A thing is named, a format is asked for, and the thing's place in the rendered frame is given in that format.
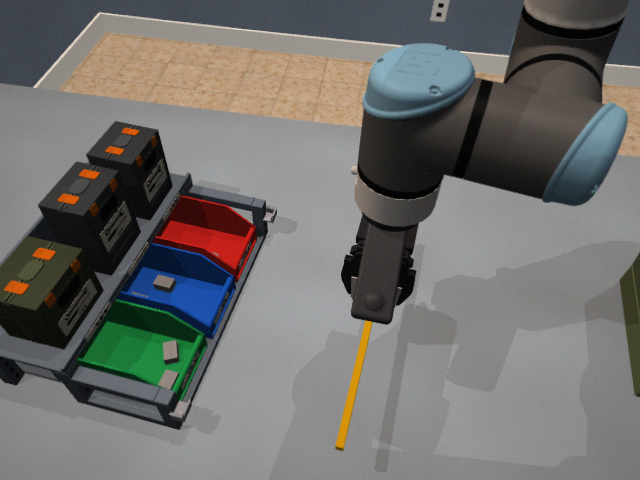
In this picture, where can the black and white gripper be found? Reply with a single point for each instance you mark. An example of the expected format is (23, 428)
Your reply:
(351, 265)

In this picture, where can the red bin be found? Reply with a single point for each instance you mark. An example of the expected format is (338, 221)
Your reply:
(209, 226)

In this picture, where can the blue open bin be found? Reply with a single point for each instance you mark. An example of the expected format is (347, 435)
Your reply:
(201, 286)

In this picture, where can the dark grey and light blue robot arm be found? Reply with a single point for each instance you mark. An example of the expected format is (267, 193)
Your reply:
(425, 113)

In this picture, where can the grey metal bin rack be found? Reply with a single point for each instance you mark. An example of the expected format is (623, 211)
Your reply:
(91, 387)

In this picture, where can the green open bin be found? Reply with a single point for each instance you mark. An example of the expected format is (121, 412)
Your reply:
(131, 337)

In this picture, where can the yellow bar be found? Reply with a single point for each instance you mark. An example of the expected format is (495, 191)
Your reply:
(353, 387)

